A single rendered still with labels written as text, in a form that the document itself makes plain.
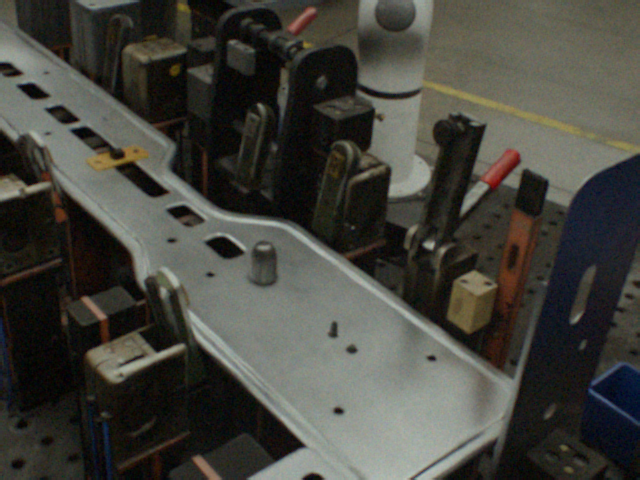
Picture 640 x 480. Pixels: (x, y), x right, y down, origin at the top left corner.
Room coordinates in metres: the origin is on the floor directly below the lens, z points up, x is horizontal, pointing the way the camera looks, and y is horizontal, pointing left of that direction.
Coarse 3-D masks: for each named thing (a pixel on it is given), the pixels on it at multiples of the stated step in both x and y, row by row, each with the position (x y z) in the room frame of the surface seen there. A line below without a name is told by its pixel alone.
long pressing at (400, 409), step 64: (64, 64) 1.35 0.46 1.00; (0, 128) 1.12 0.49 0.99; (64, 128) 1.12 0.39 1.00; (128, 128) 1.14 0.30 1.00; (64, 192) 0.96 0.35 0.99; (128, 192) 0.96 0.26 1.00; (192, 192) 0.97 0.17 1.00; (192, 256) 0.82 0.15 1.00; (320, 256) 0.85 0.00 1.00; (192, 320) 0.71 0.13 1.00; (256, 320) 0.72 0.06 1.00; (320, 320) 0.73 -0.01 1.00; (384, 320) 0.74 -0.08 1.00; (256, 384) 0.62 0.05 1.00; (320, 384) 0.63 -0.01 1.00; (384, 384) 0.63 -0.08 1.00; (448, 384) 0.64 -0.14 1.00; (320, 448) 0.54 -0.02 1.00; (384, 448) 0.55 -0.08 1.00; (448, 448) 0.55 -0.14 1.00
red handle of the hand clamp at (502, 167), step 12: (504, 156) 0.87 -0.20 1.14; (516, 156) 0.87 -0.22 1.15; (492, 168) 0.86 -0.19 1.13; (504, 168) 0.86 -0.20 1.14; (480, 180) 0.86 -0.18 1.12; (492, 180) 0.85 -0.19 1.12; (480, 192) 0.84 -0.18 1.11; (492, 192) 0.85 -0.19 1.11; (468, 204) 0.83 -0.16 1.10; (468, 216) 0.82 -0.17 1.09; (456, 228) 0.81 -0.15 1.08; (432, 240) 0.80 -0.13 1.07
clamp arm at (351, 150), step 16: (336, 144) 0.95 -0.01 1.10; (352, 144) 0.94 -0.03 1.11; (336, 160) 0.93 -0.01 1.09; (352, 160) 0.93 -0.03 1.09; (336, 176) 0.92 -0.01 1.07; (352, 176) 0.93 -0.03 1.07; (320, 192) 0.94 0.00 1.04; (336, 192) 0.92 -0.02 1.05; (320, 208) 0.93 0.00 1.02; (336, 208) 0.92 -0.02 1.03; (320, 224) 0.92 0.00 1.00; (336, 224) 0.92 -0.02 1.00
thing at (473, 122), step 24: (456, 120) 0.82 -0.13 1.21; (480, 120) 0.81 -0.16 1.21; (456, 144) 0.81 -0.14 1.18; (480, 144) 0.81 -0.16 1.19; (456, 168) 0.80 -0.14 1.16; (432, 192) 0.81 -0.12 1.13; (456, 192) 0.79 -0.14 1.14; (432, 216) 0.81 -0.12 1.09; (456, 216) 0.79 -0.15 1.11; (432, 264) 0.78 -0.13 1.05
